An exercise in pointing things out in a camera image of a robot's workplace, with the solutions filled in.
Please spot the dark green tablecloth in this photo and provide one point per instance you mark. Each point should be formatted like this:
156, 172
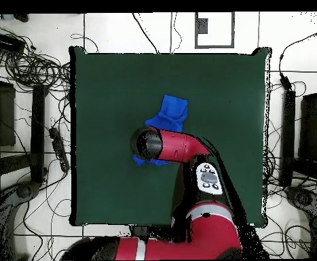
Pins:
106, 95

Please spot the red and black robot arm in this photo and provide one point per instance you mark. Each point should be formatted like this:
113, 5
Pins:
174, 146

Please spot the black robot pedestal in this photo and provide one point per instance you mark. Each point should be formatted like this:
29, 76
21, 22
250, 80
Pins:
140, 232

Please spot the grey rectangular frame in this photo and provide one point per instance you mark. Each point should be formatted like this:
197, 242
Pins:
196, 40

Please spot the dark monitor panel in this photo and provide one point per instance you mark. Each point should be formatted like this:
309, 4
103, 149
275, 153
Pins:
315, 127
4, 114

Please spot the black stand beam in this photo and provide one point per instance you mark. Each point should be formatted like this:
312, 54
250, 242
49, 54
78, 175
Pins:
288, 136
38, 122

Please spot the grey chair base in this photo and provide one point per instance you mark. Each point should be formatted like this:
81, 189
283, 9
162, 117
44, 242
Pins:
25, 190
304, 198

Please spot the blue printed shirt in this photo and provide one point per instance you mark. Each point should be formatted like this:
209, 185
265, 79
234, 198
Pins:
171, 111

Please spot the black power strip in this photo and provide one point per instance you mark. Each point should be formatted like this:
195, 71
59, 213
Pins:
57, 149

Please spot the black electronics box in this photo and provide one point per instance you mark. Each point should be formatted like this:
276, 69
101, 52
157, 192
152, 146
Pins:
6, 42

